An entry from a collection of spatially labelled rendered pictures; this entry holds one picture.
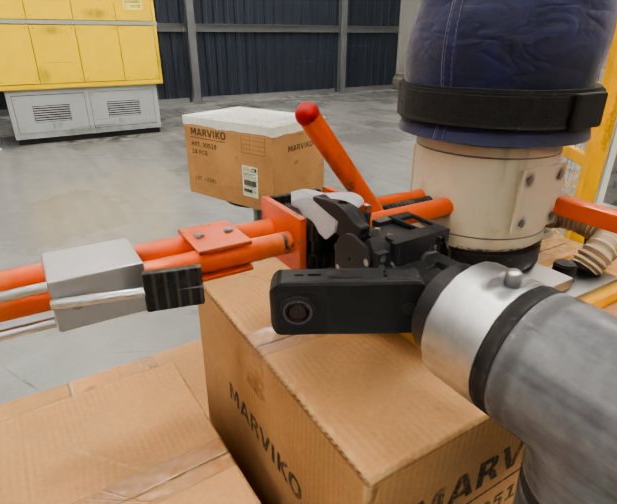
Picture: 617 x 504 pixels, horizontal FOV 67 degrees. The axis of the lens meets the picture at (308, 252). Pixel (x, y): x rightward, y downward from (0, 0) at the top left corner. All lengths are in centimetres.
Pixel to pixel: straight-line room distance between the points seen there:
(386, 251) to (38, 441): 48
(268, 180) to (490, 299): 193
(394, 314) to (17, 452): 48
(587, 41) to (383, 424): 41
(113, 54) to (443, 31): 730
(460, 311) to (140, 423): 46
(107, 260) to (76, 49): 728
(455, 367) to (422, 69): 35
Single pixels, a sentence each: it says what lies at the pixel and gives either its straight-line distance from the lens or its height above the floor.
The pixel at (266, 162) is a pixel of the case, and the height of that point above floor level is 86.
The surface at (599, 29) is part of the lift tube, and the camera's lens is 57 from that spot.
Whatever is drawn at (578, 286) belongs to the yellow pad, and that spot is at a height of 109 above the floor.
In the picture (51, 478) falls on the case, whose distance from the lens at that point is 63.
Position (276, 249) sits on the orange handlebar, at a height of 120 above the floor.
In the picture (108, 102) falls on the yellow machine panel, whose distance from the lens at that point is 780.
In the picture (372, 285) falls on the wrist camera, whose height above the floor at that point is 122.
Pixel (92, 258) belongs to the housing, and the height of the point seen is 122.
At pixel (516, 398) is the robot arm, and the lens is 29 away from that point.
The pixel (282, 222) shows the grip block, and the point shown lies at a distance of 46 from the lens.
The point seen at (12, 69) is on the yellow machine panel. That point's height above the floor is 99.
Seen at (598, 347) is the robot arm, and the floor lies 124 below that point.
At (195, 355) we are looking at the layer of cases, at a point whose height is 54.
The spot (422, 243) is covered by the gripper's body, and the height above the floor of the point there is 123.
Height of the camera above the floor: 138
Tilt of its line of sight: 25 degrees down
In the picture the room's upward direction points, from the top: straight up
